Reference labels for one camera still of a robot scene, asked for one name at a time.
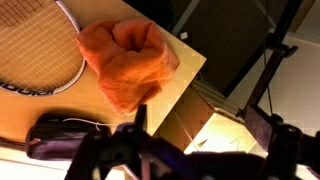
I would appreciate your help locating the dark zippered pouch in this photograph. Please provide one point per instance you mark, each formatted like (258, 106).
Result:
(56, 143)

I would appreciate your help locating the black camera stand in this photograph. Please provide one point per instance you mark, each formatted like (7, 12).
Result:
(266, 76)

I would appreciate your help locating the wooden side box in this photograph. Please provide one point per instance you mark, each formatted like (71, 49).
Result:
(190, 116)

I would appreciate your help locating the tennis racket with white frame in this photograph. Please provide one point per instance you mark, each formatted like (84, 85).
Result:
(36, 46)

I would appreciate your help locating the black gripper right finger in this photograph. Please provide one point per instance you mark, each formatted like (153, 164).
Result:
(280, 140)

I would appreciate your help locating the orange terry towel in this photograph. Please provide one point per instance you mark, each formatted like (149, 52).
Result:
(133, 70)

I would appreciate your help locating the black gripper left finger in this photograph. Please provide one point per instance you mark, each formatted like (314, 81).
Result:
(141, 116)

